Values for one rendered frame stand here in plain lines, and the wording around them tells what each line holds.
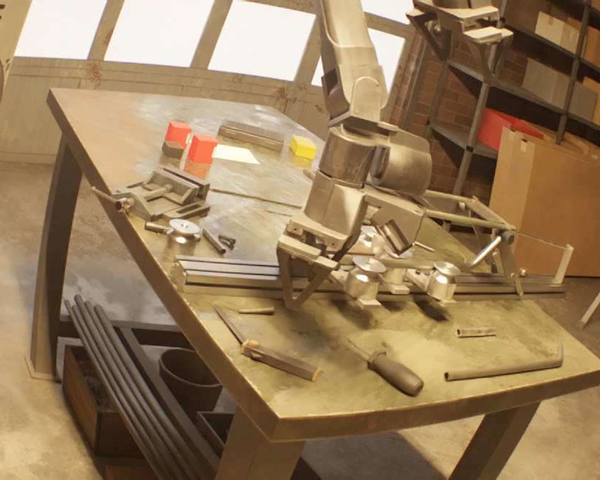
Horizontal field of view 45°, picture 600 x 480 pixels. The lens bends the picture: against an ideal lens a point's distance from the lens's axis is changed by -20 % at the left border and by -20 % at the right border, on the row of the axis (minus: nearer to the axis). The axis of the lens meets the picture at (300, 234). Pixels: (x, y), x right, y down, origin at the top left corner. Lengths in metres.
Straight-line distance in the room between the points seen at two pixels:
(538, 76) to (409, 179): 4.61
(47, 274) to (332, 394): 1.37
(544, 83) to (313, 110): 1.69
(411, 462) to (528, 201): 2.44
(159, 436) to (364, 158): 1.15
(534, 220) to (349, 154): 3.91
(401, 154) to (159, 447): 1.14
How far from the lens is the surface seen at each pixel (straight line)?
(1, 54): 0.87
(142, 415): 2.06
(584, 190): 5.26
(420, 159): 1.03
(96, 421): 2.16
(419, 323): 1.38
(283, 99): 4.80
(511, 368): 1.32
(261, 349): 1.11
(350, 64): 1.01
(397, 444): 2.76
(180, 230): 1.32
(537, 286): 1.71
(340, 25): 1.03
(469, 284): 1.55
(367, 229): 1.43
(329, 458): 2.56
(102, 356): 2.29
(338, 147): 0.99
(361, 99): 1.00
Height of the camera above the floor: 1.39
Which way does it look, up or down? 19 degrees down
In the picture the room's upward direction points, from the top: 18 degrees clockwise
